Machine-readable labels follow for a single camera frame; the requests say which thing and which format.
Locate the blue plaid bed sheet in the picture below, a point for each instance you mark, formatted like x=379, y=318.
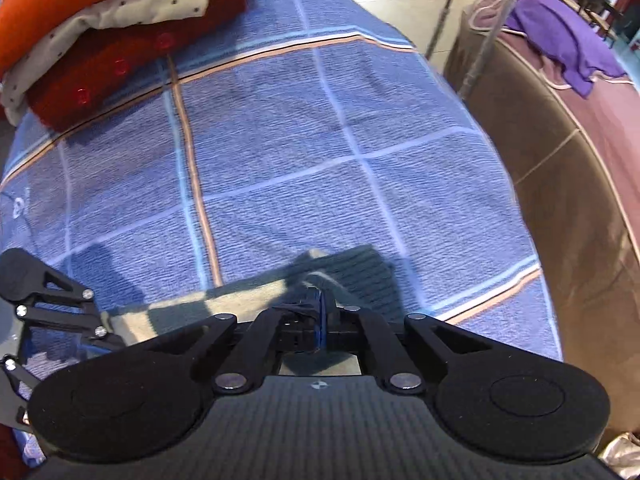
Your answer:
x=300, y=135

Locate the silvery crumpled bag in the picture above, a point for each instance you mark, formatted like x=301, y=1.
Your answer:
x=622, y=455

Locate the red knitted cardigan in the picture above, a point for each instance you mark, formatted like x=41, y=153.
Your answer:
x=125, y=65

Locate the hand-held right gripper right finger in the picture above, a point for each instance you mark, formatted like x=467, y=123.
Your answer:
x=340, y=332

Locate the green cream checkered sweater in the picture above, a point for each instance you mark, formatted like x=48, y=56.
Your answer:
x=350, y=270

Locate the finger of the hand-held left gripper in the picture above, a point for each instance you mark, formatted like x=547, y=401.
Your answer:
x=30, y=270
x=15, y=380

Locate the metal stand pole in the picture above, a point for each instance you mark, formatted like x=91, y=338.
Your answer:
x=445, y=5
x=492, y=30

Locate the cream dotted garment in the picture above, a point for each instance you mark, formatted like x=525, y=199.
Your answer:
x=125, y=15

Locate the brown bed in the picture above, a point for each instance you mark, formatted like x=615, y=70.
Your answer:
x=575, y=210

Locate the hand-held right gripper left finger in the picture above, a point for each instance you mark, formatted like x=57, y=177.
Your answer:
x=306, y=332

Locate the orange garment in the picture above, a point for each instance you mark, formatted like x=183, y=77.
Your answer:
x=60, y=0

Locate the purple cloth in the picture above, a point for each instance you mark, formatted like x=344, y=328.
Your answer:
x=555, y=35

